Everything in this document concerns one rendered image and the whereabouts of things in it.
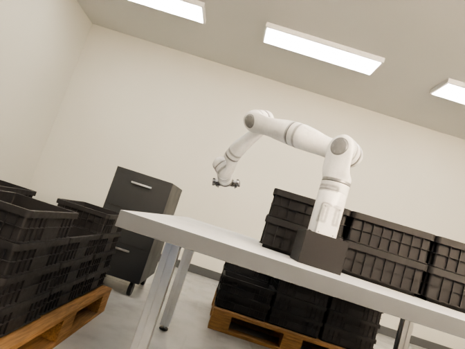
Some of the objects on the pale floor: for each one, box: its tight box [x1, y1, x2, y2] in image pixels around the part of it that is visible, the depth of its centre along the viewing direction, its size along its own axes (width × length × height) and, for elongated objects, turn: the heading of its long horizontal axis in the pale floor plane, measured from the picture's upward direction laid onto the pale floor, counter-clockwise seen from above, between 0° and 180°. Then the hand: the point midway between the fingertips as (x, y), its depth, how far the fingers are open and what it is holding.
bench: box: [115, 210, 465, 349], centre depth 162 cm, size 160×160×70 cm
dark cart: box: [102, 166, 182, 296], centre depth 309 cm, size 62×45×90 cm
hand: (226, 185), depth 202 cm, fingers open, 9 cm apart
